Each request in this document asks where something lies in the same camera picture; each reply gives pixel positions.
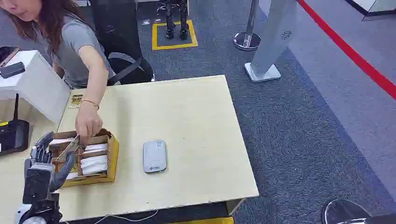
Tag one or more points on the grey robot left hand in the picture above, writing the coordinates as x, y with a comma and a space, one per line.
37, 182

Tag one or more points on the person's hand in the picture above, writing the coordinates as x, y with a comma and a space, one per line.
88, 122

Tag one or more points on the white card stack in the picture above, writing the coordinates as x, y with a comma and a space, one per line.
96, 147
60, 141
94, 164
72, 175

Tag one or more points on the chrome stanchion post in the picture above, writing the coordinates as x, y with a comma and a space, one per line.
247, 38

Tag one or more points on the wooden card box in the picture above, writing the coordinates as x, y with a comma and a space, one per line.
112, 160

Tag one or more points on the white side cabinet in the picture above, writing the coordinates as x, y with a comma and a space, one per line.
37, 83

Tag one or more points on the chrome stanchion base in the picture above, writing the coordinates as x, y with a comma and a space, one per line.
343, 211

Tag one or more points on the glass display platform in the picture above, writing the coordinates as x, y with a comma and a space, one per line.
377, 7

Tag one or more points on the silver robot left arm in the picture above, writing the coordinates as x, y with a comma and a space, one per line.
40, 213

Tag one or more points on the grey card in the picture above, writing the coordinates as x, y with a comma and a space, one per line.
68, 148

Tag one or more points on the black handheld device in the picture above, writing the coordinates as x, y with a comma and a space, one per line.
12, 70

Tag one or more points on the black office chair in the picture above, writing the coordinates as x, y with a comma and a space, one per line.
123, 37

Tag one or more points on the person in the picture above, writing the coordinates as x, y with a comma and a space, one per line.
71, 40

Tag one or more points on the black robot legs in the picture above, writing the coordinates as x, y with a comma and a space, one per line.
170, 24

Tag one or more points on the grey floor pillar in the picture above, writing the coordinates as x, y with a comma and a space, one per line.
272, 37

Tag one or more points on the yellow floor tape strip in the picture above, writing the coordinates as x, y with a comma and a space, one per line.
204, 220

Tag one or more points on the black router with antenna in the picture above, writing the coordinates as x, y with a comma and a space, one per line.
14, 137

